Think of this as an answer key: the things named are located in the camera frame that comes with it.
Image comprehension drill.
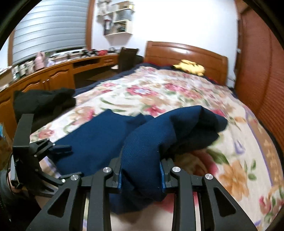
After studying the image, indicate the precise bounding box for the navy blue suit jacket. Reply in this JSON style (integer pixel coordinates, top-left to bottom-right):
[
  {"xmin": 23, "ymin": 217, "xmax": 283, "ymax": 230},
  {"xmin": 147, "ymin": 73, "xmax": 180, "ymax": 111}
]
[{"xmin": 49, "ymin": 106, "xmax": 228, "ymax": 214}]

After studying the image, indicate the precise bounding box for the floral bed blanket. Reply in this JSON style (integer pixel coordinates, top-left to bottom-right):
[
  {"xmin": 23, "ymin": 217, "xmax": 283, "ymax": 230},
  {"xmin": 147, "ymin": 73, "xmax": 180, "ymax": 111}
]
[{"xmin": 30, "ymin": 64, "xmax": 283, "ymax": 230}]

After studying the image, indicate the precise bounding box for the black garment on bed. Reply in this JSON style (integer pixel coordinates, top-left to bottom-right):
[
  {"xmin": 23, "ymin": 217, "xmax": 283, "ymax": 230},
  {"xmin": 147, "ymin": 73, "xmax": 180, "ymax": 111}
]
[{"xmin": 13, "ymin": 88, "xmax": 76, "ymax": 132}]

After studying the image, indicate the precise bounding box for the long wooden desk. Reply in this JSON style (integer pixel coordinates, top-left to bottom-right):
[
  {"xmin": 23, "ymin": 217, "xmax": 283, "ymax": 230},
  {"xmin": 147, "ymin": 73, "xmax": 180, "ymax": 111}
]
[{"xmin": 0, "ymin": 53, "xmax": 119, "ymax": 143}]

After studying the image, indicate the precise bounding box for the pink plush toy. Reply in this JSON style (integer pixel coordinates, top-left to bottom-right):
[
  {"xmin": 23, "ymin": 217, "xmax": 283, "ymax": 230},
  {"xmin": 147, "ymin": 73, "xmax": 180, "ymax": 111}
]
[{"xmin": 34, "ymin": 52, "xmax": 45, "ymax": 71}]

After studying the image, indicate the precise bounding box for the red basket on desk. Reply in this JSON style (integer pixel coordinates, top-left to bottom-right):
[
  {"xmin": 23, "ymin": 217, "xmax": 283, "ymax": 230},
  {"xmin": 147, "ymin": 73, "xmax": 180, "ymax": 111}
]
[{"xmin": 97, "ymin": 50, "xmax": 108, "ymax": 56}]

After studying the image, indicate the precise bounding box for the grey window blind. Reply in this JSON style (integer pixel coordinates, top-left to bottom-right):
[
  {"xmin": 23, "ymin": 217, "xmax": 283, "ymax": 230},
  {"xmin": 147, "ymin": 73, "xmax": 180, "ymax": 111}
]
[{"xmin": 12, "ymin": 0, "xmax": 89, "ymax": 65}]

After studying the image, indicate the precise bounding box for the wooden bed headboard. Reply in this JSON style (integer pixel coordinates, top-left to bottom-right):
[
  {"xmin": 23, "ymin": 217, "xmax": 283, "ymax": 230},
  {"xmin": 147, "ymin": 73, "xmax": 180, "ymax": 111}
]
[{"xmin": 144, "ymin": 41, "xmax": 228, "ymax": 86}]

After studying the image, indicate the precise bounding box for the dark wooden chair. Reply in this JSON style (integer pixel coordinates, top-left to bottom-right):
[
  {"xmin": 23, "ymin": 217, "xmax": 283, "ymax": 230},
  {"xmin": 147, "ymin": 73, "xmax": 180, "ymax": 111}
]
[{"xmin": 111, "ymin": 47, "xmax": 144, "ymax": 73}]

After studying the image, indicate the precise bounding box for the yellow plush toy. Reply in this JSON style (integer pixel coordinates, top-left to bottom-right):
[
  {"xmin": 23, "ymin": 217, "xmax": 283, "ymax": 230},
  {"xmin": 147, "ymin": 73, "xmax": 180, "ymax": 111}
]
[{"xmin": 173, "ymin": 59, "xmax": 206, "ymax": 77}]

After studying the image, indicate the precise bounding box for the red louvered wardrobe door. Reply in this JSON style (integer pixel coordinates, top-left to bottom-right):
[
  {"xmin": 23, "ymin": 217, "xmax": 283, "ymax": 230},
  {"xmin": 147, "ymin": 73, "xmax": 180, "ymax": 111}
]
[{"xmin": 235, "ymin": 1, "xmax": 283, "ymax": 148}]

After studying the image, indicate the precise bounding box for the white wall shelf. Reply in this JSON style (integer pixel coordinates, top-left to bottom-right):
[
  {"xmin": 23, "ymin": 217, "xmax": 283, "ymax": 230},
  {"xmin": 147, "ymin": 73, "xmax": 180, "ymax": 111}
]
[{"xmin": 97, "ymin": 1, "xmax": 135, "ymax": 37}]

